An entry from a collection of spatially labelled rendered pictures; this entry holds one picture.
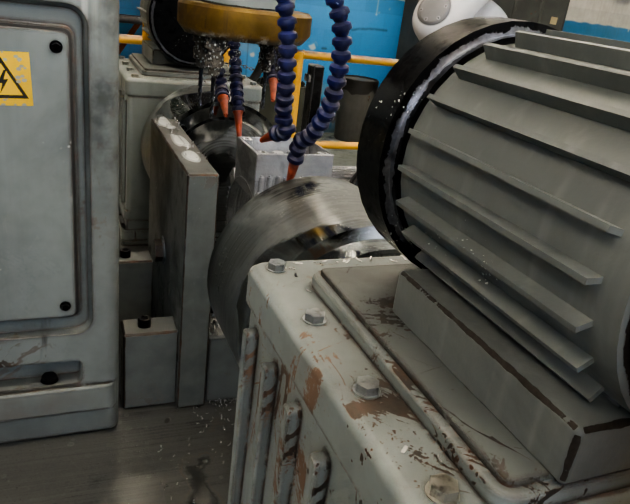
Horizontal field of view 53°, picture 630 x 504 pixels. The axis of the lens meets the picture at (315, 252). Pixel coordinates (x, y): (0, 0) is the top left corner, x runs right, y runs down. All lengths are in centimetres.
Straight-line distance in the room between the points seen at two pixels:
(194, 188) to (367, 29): 586
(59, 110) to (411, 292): 44
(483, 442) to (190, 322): 58
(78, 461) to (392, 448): 58
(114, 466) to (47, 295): 23
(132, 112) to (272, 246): 76
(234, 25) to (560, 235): 60
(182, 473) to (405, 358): 50
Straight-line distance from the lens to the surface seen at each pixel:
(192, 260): 82
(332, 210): 65
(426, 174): 38
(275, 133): 80
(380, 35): 666
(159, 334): 88
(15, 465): 88
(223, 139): 116
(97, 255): 77
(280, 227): 65
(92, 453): 88
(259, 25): 83
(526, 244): 30
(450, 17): 89
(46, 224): 75
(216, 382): 93
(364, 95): 621
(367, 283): 47
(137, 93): 134
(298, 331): 42
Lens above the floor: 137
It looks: 23 degrees down
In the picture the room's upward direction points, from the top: 8 degrees clockwise
